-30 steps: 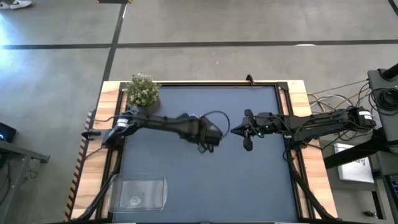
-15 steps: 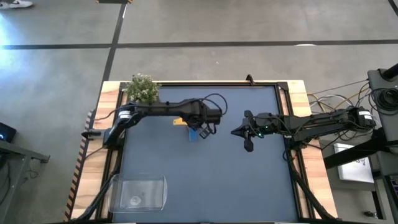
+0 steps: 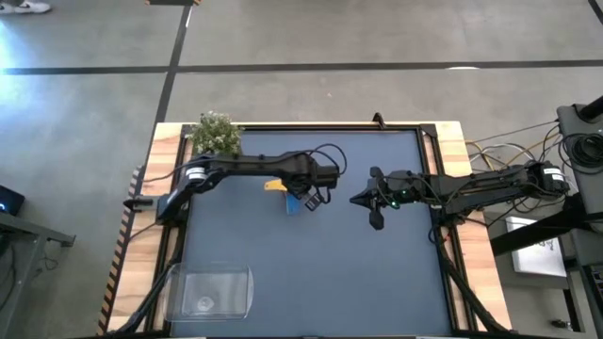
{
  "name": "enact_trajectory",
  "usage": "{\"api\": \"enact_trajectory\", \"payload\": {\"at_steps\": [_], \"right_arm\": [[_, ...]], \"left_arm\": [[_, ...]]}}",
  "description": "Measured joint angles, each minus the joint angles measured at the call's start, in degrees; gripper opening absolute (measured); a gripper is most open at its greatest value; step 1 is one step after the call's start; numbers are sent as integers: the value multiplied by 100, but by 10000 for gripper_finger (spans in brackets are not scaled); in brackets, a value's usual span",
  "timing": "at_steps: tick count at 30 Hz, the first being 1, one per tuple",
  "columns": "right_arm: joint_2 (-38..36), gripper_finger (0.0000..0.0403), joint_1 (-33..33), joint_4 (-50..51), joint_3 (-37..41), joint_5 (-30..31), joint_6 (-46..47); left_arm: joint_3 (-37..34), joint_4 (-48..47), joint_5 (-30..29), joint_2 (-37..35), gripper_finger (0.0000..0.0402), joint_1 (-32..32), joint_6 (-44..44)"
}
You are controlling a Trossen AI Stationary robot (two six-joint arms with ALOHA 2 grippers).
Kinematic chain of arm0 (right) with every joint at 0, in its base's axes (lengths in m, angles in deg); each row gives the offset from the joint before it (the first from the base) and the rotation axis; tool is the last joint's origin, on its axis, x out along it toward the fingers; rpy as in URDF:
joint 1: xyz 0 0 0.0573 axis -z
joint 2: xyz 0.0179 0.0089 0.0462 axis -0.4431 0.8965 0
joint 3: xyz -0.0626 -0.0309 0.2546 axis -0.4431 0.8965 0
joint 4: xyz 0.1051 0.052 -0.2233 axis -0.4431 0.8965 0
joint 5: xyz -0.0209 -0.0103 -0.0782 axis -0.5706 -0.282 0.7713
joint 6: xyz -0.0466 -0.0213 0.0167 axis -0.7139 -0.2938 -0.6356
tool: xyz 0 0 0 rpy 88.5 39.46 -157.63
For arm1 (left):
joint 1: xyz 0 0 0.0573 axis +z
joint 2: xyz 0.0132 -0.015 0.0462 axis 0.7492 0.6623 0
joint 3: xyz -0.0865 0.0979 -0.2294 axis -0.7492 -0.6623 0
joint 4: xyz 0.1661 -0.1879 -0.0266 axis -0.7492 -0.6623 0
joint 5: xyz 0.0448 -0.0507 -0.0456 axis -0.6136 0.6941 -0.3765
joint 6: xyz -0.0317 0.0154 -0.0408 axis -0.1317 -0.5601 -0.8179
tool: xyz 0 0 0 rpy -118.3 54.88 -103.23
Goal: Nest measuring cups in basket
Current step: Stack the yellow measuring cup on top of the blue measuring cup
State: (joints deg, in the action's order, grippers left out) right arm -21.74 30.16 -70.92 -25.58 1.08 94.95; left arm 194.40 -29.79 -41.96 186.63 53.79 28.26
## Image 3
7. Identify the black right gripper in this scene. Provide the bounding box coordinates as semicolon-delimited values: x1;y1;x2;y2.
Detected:
349;166;425;231

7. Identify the teal measuring cup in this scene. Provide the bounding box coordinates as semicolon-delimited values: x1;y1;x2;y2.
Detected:
285;191;302;217

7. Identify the clear plastic basket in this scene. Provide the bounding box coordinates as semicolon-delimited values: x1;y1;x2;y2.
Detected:
161;262;255;323

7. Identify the green plant in ribbed pot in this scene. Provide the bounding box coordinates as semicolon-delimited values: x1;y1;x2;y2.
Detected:
185;110;245;157

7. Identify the white board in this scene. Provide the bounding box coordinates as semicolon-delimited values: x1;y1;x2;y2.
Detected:
505;215;569;279

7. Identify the dark equipment stand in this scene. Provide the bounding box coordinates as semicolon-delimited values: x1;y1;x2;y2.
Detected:
489;96;603;339

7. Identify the striped hazard tape strip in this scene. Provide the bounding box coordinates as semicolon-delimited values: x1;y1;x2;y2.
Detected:
96;164;142;336

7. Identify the grey side table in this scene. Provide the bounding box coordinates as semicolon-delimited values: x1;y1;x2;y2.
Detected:
0;211;76;339

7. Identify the black device with blue light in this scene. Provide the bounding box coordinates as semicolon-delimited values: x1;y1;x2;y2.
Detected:
0;184;26;217

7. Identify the person's white shoe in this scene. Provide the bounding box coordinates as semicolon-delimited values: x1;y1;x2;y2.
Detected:
0;0;52;15

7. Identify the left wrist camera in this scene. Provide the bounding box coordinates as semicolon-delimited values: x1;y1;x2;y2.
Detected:
303;189;325;213

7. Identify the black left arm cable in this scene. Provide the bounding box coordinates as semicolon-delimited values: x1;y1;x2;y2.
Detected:
301;142;349;178

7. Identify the wood and black table frame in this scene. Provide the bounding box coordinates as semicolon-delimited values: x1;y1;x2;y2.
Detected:
96;120;514;339

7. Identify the black bracket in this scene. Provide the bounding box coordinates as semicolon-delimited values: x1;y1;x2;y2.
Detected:
122;196;156;213

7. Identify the coiled black cable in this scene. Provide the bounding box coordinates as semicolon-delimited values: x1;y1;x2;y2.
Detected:
559;131;603;171

